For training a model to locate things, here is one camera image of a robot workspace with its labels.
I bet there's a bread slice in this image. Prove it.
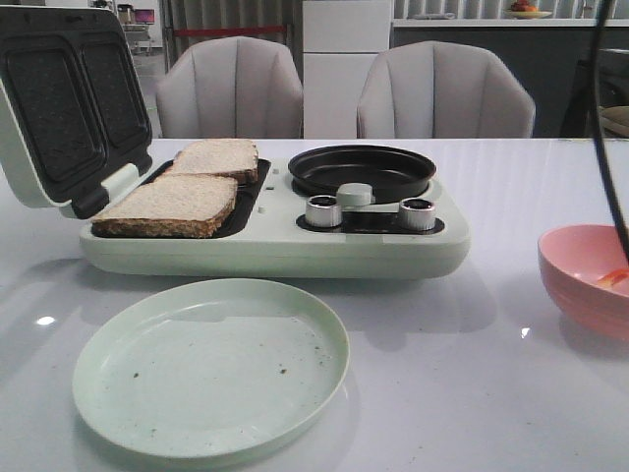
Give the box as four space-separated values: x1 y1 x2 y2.
164 138 258 185
92 174 238 239

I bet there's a pink plastic bowl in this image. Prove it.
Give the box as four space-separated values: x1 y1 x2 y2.
538 224 628 340

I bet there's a mint green sandwich maker lid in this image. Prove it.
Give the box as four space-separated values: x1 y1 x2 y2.
1 5 152 219

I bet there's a cooked shrimp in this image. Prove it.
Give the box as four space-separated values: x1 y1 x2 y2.
597 268 629 288

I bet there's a mint green breakfast maker base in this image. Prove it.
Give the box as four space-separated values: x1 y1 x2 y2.
80 159 471 279

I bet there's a left silver control knob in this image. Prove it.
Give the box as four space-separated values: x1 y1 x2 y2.
305 195 342 228

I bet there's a silver control knob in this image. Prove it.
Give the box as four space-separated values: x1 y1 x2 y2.
305 195 342 228
397 198 436 232

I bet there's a black round frying pan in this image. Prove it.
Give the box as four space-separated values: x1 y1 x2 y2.
288 145 436 205

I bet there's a right silver control knob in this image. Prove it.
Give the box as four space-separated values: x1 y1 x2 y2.
397 198 436 232

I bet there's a mint green round plate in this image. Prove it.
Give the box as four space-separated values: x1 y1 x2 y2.
73 278 350 465

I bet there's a left grey upholstered chair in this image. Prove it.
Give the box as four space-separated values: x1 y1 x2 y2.
156 36 304 139

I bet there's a grey upholstered chair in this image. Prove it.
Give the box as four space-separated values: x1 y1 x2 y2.
156 36 304 139
356 40 536 139

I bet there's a right grey upholstered chair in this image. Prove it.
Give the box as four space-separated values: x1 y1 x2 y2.
356 40 536 139

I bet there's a white refrigerator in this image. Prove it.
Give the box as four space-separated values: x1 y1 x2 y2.
302 1 393 139

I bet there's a red barrier belt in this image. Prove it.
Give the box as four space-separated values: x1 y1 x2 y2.
173 25 288 37

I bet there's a dark grey kitchen counter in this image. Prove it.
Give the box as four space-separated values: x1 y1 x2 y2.
391 18 629 139

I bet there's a fruit plate on counter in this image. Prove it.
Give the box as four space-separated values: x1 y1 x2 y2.
504 0 552 20

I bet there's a beige sofa armrest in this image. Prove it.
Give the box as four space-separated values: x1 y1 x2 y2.
589 105 629 139

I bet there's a dark washing machine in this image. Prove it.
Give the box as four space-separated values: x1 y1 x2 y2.
560 48 628 138

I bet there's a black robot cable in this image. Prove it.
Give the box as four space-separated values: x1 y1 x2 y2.
592 0 629 266

